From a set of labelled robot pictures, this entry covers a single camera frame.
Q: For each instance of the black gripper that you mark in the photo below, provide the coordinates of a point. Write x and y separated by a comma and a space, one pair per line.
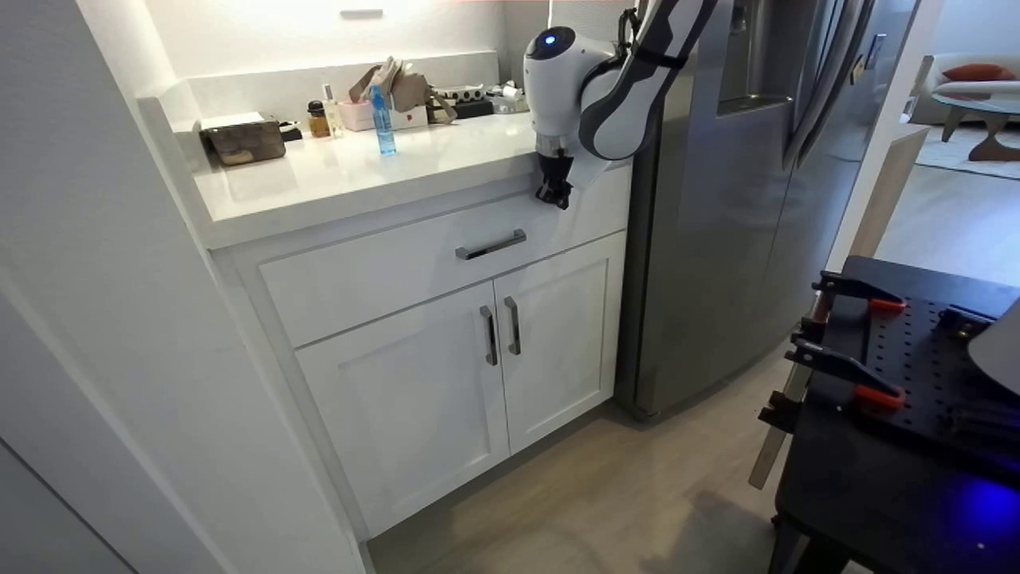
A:
552, 186

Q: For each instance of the white kitchen drawer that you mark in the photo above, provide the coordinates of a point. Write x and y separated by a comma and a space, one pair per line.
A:
336, 289

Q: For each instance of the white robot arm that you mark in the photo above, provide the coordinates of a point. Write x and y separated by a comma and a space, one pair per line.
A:
601, 102

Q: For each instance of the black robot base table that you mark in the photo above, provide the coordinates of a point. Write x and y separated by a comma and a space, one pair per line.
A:
926, 490

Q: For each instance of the right cabinet door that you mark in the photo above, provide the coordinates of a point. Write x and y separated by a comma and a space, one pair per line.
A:
552, 331

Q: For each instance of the cabinet door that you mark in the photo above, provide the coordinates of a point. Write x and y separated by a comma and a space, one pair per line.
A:
552, 331
411, 402

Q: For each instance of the brown bag on counter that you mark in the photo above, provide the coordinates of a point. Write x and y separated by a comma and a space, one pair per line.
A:
398, 83

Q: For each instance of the stainless steel refrigerator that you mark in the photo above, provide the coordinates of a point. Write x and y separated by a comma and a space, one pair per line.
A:
741, 194

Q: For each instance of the blue water bottle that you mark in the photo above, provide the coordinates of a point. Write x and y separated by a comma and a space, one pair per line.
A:
381, 120

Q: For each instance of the small brown bottle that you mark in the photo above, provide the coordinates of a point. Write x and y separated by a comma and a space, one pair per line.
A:
315, 120

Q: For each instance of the left cabinet door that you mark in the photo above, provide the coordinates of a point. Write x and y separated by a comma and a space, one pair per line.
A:
411, 402

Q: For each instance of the dark basket on counter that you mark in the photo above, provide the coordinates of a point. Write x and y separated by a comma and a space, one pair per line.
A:
241, 145

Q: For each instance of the black clamp orange tip far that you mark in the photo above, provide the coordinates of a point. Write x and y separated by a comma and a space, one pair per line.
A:
840, 286

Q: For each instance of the black clamp orange tip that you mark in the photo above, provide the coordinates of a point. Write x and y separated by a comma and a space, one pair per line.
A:
863, 385
840, 286

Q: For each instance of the black clamp orange tip near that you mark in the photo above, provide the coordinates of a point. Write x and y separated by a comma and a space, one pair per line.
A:
863, 385

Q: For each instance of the silver drawer handle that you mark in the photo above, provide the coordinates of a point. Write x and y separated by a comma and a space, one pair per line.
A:
467, 254

